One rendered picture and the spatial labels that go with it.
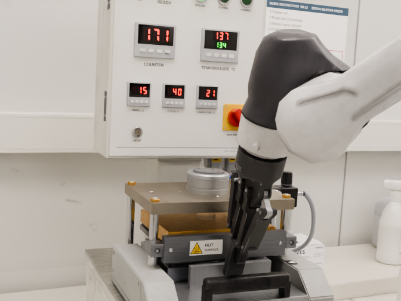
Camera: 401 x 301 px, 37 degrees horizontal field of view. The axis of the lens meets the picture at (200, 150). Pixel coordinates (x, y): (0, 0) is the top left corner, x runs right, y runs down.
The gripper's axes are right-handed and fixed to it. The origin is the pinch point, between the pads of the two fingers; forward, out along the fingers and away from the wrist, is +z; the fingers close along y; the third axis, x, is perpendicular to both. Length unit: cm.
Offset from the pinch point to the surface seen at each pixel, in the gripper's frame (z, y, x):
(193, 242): -0.3, -4.5, -6.2
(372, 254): 43, -50, 78
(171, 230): -0.9, -7.3, -9.2
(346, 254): 43, -52, 69
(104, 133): -6.0, -34.0, -16.1
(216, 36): -26.4, -37.9, 5.6
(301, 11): -23, -85, 52
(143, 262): 5.3, -7.2, -13.3
